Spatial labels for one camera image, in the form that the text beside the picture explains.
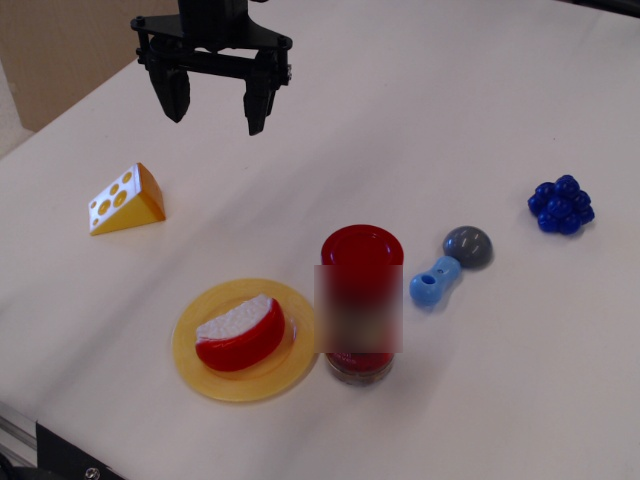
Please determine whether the blue toy grape cluster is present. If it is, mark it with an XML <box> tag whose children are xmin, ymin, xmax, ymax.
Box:
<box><xmin>527</xmin><ymin>175</ymin><xmax>595</xmax><ymax>236</ymax></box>

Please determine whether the yellow toy cheese wedge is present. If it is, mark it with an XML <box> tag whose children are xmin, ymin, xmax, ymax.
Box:
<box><xmin>88</xmin><ymin>163</ymin><xmax>166</xmax><ymax>236</ymax></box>

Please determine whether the blue and grey toy scoop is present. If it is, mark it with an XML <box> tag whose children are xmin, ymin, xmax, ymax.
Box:
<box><xmin>409</xmin><ymin>225</ymin><xmax>494</xmax><ymax>307</ymax></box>

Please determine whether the yellow plastic plate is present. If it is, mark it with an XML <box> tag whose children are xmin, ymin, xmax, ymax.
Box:
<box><xmin>172</xmin><ymin>279</ymin><xmax>315</xmax><ymax>402</ymax></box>

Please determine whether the red and white toy sushi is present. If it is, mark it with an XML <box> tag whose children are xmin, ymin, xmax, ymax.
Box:
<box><xmin>195</xmin><ymin>294</ymin><xmax>285</xmax><ymax>372</ymax></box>

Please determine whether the red lidded spice jar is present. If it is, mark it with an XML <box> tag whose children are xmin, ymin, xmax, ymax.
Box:
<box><xmin>314</xmin><ymin>224</ymin><xmax>404</xmax><ymax>386</ymax></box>

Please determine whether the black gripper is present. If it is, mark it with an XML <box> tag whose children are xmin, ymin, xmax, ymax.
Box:
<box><xmin>131</xmin><ymin>1</ymin><xmax>293</xmax><ymax>136</ymax></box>

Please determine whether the aluminium frame rail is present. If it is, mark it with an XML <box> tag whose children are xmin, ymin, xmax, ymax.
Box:
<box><xmin>1</xmin><ymin>403</ymin><xmax>37</xmax><ymax>467</ymax></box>

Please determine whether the black corner bracket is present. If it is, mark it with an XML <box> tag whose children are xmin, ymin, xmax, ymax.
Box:
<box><xmin>36</xmin><ymin>423</ymin><xmax>124</xmax><ymax>480</ymax></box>

